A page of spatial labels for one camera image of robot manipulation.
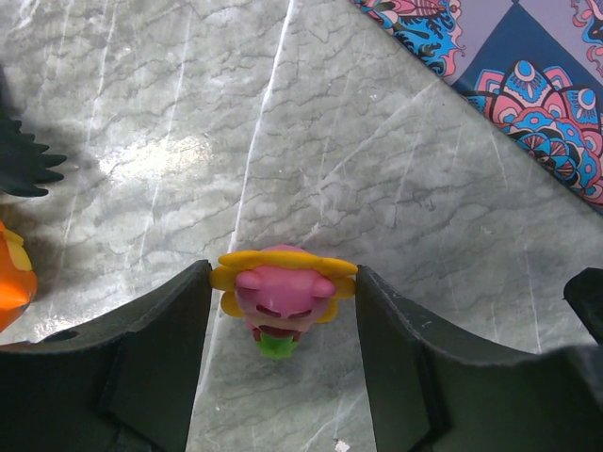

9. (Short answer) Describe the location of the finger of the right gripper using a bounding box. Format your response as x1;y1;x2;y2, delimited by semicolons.
563;267;603;345

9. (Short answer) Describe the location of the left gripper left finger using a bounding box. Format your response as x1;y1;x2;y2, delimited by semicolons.
1;261;212;451

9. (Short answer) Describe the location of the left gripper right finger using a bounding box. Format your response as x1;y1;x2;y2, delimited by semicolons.
355;267;602;451

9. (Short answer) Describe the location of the pink bear sunflower toy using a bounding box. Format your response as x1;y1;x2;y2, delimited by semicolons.
210;245;358;360

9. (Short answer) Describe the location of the orange dragon toy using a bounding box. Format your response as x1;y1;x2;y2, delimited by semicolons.
0;223;38;331

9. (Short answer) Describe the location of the patterned blue placemat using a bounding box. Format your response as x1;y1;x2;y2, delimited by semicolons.
358;0;602;210

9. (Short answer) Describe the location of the black dragon toy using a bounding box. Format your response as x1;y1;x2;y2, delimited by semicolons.
1;68;67;198

